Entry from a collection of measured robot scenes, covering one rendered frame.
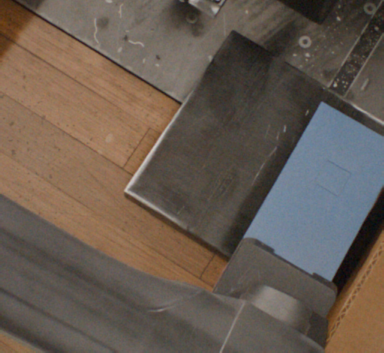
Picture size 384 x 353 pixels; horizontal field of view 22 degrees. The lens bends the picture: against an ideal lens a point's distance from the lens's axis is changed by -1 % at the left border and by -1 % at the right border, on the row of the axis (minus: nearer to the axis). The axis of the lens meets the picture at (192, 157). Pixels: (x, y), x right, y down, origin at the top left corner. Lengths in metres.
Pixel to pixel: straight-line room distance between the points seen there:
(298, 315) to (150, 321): 0.08
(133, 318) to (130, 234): 0.38
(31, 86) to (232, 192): 0.18
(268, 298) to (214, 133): 0.34
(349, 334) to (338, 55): 0.23
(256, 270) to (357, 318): 0.20
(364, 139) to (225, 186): 0.11
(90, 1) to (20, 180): 0.16
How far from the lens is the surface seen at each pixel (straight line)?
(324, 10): 0.82
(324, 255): 0.73
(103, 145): 0.80
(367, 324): 0.79
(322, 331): 0.59
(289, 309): 0.46
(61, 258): 0.39
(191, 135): 0.78
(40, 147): 0.80
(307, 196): 0.74
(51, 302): 0.39
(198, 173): 0.78
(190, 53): 0.83
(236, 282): 0.61
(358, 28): 0.85
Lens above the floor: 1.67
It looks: 75 degrees down
